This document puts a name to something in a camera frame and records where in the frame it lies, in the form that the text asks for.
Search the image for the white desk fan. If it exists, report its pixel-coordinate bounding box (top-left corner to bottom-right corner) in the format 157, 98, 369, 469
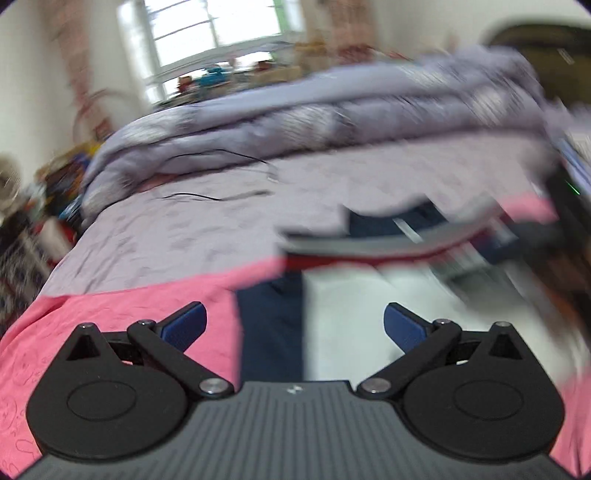
0, 154, 21, 211

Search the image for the white and navy zip jacket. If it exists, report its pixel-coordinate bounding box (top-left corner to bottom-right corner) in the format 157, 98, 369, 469
234, 195, 583, 388

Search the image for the pink bunny print blanket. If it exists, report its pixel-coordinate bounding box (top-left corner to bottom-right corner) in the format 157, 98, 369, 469
1, 203, 590, 479

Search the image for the white window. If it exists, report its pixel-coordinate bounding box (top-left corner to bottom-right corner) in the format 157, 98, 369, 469
117, 1, 304, 105

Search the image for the purple folded quilt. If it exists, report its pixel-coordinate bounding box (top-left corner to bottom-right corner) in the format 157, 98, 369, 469
81, 46, 547, 221

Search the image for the dark olive headboard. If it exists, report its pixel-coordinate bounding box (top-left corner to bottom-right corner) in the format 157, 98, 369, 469
485, 22, 590, 106

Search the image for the purple bed sheet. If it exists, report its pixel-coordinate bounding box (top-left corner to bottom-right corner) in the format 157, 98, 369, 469
42, 132, 546, 296

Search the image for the black charging cable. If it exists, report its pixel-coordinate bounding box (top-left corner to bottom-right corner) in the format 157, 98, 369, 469
158, 147, 281, 203

